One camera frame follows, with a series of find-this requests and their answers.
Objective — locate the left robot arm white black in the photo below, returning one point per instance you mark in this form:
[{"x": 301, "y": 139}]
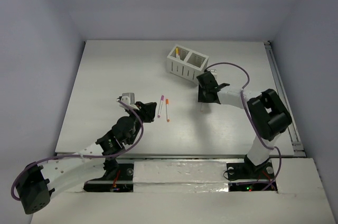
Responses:
[{"x": 43, "y": 180}]

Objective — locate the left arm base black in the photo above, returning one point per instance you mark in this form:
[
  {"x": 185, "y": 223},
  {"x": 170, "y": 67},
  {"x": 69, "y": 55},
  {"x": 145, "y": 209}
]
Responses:
[{"x": 117, "y": 179}]

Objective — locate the white foam block centre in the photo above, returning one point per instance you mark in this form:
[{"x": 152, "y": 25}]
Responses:
[{"x": 179, "y": 177}]

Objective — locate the aluminium rail front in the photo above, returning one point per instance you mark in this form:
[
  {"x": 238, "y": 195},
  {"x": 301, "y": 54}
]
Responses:
[{"x": 128, "y": 155}]

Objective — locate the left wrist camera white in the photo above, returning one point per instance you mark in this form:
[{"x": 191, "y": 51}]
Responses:
[{"x": 127, "y": 101}]

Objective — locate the aluminium rail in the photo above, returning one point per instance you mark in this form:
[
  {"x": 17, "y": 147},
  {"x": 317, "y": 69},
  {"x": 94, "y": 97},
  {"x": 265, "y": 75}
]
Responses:
[
  {"x": 128, "y": 155},
  {"x": 293, "y": 132}
]

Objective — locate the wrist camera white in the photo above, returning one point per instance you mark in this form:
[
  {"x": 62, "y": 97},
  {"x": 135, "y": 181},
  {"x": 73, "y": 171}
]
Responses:
[
  {"x": 214, "y": 72},
  {"x": 127, "y": 101}
]

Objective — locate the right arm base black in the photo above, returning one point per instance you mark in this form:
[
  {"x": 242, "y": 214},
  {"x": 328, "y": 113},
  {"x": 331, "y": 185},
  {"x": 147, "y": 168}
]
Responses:
[{"x": 245, "y": 177}]

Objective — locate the aluminium rail right side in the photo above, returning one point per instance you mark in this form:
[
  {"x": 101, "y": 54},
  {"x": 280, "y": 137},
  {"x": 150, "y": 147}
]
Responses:
[{"x": 293, "y": 132}]

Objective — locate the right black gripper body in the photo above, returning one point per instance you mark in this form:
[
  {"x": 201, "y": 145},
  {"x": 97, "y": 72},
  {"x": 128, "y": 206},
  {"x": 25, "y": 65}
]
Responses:
[{"x": 202, "y": 96}]

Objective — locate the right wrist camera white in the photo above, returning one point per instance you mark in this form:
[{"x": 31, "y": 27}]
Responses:
[{"x": 214, "y": 72}]

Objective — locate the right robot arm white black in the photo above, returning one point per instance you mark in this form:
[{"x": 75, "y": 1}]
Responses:
[{"x": 267, "y": 113}]

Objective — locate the purple capped white marker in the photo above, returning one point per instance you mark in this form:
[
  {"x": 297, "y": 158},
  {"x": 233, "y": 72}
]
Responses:
[{"x": 160, "y": 106}]

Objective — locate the orange capped white marker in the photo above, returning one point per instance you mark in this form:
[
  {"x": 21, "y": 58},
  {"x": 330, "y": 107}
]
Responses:
[{"x": 167, "y": 110}]

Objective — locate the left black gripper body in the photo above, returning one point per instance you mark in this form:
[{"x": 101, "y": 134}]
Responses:
[{"x": 144, "y": 110}]

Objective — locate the white two-compartment pen holder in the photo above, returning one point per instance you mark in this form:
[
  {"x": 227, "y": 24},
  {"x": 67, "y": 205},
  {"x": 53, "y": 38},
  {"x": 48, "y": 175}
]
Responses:
[{"x": 191, "y": 64}]

